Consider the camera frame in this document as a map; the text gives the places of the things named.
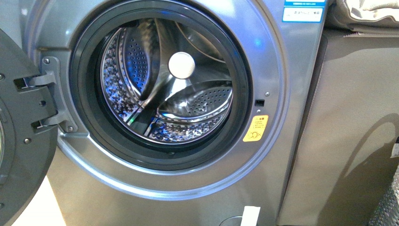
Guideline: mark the dark grey washer door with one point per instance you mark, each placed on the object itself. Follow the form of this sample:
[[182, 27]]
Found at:
[[26, 147]]

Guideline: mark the yellow warning sticker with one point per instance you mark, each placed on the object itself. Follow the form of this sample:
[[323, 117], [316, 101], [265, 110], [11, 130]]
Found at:
[[256, 128]]

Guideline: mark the grey front-load washing machine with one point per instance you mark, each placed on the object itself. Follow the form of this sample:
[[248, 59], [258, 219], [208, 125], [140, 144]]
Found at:
[[103, 175]]

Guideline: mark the dark woven laundry basket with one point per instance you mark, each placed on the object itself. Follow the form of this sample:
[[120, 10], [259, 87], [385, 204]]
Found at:
[[387, 210]]

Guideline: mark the blue white energy label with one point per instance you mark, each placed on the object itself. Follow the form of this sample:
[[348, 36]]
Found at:
[[303, 11]]

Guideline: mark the grey cabinet beside washer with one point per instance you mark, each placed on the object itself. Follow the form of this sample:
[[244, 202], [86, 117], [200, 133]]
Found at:
[[343, 164]]

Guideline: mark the beige folded cloth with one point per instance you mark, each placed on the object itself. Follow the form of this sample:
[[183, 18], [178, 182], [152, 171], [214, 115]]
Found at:
[[367, 16]]

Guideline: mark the white paper tag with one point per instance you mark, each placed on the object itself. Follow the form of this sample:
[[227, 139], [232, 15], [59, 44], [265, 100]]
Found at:
[[250, 216]]

